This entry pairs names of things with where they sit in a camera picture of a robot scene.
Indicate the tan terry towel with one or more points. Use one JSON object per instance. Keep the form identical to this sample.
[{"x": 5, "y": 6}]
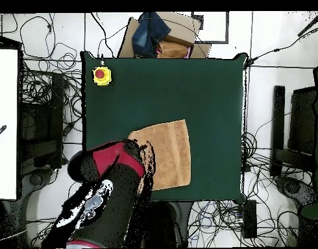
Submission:
[{"x": 172, "y": 155}]

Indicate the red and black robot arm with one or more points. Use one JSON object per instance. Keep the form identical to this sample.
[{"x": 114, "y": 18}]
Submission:
[{"x": 112, "y": 194}]

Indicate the black flat bar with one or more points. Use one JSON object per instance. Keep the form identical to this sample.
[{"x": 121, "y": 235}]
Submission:
[{"x": 278, "y": 116}]

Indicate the dark green tablecloth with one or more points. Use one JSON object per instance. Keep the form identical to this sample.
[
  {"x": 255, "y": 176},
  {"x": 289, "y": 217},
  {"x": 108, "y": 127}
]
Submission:
[{"x": 161, "y": 90}]

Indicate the yellow emergency stop button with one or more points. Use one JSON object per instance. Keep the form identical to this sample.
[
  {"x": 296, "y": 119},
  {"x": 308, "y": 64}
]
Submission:
[{"x": 102, "y": 76}]

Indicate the brown folded cloth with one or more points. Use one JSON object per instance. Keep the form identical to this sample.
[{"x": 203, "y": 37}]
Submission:
[{"x": 172, "y": 50}]

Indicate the pink cloth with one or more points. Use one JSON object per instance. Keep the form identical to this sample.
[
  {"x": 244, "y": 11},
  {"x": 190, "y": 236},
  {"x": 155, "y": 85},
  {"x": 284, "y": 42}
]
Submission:
[{"x": 188, "y": 53}]

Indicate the blue denim jeans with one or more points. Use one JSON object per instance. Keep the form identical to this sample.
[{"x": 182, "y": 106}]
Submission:
[{"x": 148, "y": 33}]

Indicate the brown cardboard box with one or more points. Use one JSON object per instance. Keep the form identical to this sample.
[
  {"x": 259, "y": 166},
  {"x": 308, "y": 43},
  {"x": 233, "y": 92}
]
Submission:
[{"x": 182, "y": 28}]

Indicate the black equipment rack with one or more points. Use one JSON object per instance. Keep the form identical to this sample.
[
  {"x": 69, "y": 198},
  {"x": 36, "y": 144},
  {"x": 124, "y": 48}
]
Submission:
[{"x": 42, "y": 124}]

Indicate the black power box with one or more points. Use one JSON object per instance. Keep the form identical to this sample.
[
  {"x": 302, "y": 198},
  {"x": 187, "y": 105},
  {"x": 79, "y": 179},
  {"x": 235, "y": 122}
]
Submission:
[{"x": 250, "y": 220}]

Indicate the black stand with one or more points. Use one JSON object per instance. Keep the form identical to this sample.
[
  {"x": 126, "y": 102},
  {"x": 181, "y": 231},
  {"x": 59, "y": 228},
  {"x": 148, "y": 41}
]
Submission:
[{"x": 301, "y": 116}]

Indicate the white table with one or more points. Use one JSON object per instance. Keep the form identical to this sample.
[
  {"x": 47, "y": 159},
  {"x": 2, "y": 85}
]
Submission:
[{"x": 5, "y": 103}]

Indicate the black rod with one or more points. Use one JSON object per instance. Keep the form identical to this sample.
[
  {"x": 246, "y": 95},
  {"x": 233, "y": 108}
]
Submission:
[{"x": 310, "y": 24}]

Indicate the black pedestal foot with knob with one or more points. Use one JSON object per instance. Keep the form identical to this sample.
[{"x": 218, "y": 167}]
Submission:
[{"x": 185, "y": 220}]

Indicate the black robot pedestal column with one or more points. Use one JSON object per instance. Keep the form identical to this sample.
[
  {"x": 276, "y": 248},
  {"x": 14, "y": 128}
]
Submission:
[{"x": 164, "y": 225}]

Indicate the black square frame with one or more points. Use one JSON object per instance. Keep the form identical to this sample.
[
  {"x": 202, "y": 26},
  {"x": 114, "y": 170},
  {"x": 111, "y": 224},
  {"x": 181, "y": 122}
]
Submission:
[{"x": 213, "y": 41}]

